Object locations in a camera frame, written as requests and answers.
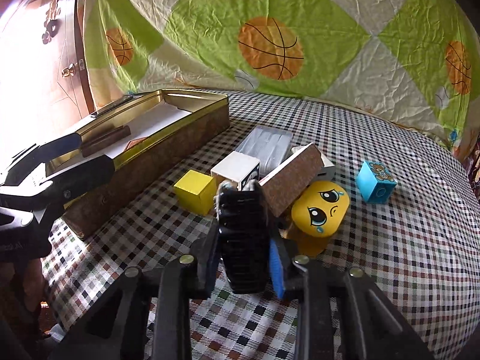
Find yellow crying face toy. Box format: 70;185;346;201
284;180;350;258

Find black patterned hair clip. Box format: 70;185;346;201
215;180;270;294

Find yellow cube block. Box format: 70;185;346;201
173;170;216;216

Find brown speckled rectangular box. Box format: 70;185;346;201
259;143;324;217

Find dark brown bar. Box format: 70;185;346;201
80;125;131;158

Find wooden door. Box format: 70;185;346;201
1;0;94;155

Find copper flat tin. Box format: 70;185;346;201
124;137;145;151

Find brass door knob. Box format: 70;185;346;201
61;58;85;78

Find black smartphone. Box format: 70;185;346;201
91;95;134;118

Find gold metal tin box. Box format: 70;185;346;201
47;89;230;239

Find checkered tablecloth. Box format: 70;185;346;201
42;92;479;359

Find white building block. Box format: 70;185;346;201
211;151;260;191

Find blue bear cube block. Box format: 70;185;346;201
355;161;397;204

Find clear plastic case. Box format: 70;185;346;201
236;126;293;177

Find basketball pattern bed sheet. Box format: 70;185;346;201
77;0;479;159

